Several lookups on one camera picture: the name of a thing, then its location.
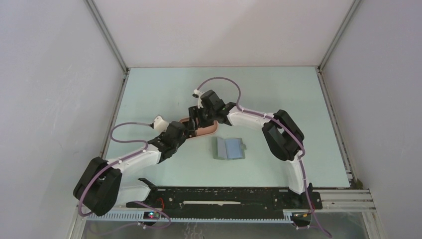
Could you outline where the controller board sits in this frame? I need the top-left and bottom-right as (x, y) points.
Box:
(143, 211), (161, 220)
(292, 212), (312, 220)

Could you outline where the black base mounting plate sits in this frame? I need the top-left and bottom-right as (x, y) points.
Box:
(139, 178), (322, 220)

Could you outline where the pink oval tray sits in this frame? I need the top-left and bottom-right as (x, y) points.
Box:
(186, 120), (218, 139)

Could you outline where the right controller board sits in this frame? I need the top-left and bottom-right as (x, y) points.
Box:
(292, 212), (312, 220)

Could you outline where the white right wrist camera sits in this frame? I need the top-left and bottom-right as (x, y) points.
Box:
(193, 89), (204, 109)

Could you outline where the aluminium frame rail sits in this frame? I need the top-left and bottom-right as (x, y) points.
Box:
(70, 187), (383, 239)

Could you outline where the left controller board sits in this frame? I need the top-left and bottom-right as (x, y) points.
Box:
(143, 211), (161, 220)

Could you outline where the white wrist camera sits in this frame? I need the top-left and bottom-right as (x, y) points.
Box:
(150, 115), (169, 132)
(193, 89), (204, 109)

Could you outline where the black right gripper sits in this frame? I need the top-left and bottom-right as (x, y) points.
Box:
(188, 104), (216, 130)

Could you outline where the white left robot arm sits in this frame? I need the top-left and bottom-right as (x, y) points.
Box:
(73, 121), (188, 217)

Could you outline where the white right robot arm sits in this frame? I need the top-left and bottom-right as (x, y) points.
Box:
(184, 89), (310, 208)

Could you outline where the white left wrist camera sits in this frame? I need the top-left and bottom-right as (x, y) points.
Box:
(150, 115), (169, 132)

